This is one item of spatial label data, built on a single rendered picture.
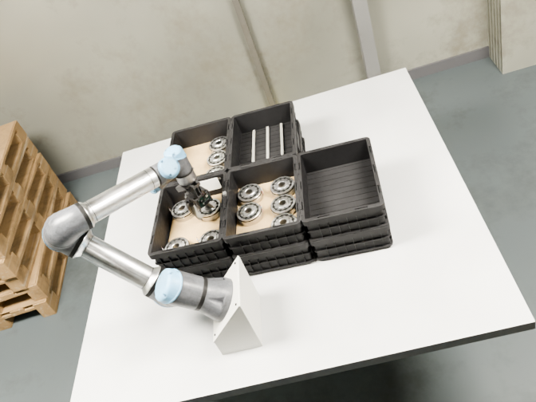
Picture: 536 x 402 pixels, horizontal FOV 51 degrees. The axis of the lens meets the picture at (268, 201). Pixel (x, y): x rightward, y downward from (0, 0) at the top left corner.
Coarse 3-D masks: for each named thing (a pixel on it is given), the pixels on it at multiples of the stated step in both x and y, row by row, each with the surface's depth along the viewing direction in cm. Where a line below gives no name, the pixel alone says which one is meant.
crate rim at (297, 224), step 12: (288, 156) 229; (240, 168) 233; (228, 180) 231; (228, 192) 224; (300, 216) 202; (264, 228) 203; (276, 228) 201; (288, 228) 201; (228, 240) 205; (240, 240) 205
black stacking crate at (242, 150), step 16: (256, 112) 261; (272, 112) 261; (288, 112) 261; (240, 128) 267; (256, 128) 267; (272, 128) 264; (288, 128) 260; (240, 144) 263; (256, 144) 259; (272, 144) 255; (288, 144) 252; (240, 160) 254; (256, 160) 250
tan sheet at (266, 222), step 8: (264, 184) 236; (264, 192) 233; (264, 200) 229; (272, 200) 228; (264, 208) 226; (264, 216) 222; (272, 216) 221; (296, 216) 217; (240, 224) 223; (256, 224) 220; (264, 224) 219; (240, 232) 220
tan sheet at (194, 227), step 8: (176, 224) 235; (184, 224) 233; (192, 224) 232; (200, 224) 230; (208, 224) 229; (216, 224) 227; (176, 232) 231; (184, 232) 230; (192, 232) 228; (200, 232) 227; (192, 240) 225
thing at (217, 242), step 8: (208, 176) 235; (224, 176) 232; (176, 184) 238; (224, 184) 228; (160, 192) 237; (160, 200) 233; (224, 200) 221; (152, 232) 220; (152, 240) 217; (208, 240) 207; (216, 240) 206; (176, 248) 209; (184, 248) 208; (192, 248) 208; (200, 248) 208; (152, 256) 211; (160, 256) 211; (168, 256) 211
